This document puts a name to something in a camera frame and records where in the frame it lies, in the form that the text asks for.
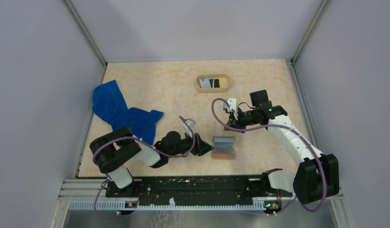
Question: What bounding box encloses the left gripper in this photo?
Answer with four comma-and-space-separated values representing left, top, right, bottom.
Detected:
168, 129, 214, 157

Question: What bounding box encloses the tan leather card holder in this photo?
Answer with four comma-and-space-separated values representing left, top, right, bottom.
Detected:
211, 136, 236, 160

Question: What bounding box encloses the black card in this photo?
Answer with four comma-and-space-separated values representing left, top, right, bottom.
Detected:
210, 79, 220, 88

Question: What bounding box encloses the beige oval tray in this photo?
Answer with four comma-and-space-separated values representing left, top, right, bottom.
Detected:
195, 74, 231, 93

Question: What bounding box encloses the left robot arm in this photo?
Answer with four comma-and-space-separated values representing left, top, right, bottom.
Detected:
89, 127, 214, 197

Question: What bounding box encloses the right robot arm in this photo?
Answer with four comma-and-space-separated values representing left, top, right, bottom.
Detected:
223, 90, 340, 204

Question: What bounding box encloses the white card in tray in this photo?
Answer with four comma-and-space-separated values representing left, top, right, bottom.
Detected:
199, 78, 212, 88

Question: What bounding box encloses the blue cloth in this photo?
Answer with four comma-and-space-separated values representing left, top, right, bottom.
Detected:
92, 80, 164, 144

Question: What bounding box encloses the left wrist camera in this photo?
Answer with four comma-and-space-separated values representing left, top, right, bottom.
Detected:
182, 118, 196, 138

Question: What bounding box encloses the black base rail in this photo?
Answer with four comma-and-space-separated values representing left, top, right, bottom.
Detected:
105, 174, 292, 206

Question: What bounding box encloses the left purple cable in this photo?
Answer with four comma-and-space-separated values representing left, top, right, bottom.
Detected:
93, 115, 197, 221

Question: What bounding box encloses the aluminium frame rail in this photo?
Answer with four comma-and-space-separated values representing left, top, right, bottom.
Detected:
57, 178, 345, 211

